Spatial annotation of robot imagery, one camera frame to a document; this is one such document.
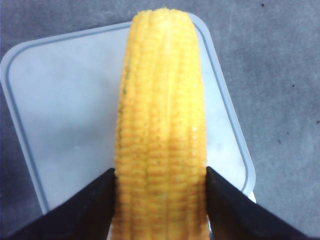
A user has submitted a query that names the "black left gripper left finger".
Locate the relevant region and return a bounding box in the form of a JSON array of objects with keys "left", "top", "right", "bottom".
[{"left": 7, "top": 168, "right": 115, "bottom": 240}]

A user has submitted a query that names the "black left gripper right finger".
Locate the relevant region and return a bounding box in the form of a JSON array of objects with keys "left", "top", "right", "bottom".
[{"left": 205, "top": 167, "right": 312, "bottom": 240}]

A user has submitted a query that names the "yellow corn cob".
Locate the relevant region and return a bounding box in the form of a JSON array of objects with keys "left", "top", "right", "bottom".
[{"left": 111, "top": 8, "right": 209, "bottom": 240}]

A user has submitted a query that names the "silver digital kitchen scale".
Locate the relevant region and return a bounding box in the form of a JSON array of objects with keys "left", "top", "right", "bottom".
[{"left": 1, "top": 14, "right": 256, "bottom": 214}]

